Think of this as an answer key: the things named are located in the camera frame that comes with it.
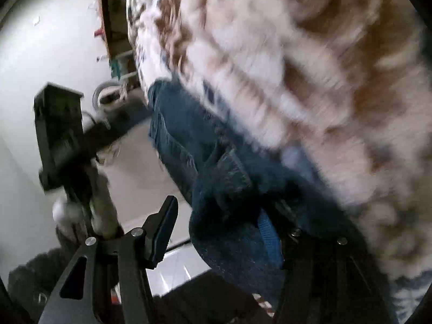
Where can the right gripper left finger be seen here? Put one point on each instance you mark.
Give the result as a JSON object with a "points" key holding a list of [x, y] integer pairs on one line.
{"points": [[106, 281]]}

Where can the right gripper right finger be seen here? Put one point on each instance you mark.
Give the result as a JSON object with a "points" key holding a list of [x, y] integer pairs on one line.
{"points": [[327, 280]]}

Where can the dark blue denim jeans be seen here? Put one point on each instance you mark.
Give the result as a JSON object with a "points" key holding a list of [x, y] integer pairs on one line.
{"points": [[228, 185]]}

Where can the floral fleece bed blanket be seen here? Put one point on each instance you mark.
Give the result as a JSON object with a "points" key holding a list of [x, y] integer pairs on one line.
{"points": [[338, 90]]}

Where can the white gloved left hand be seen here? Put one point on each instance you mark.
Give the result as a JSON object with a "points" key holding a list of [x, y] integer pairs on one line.
{"points": [[73, 220]]}

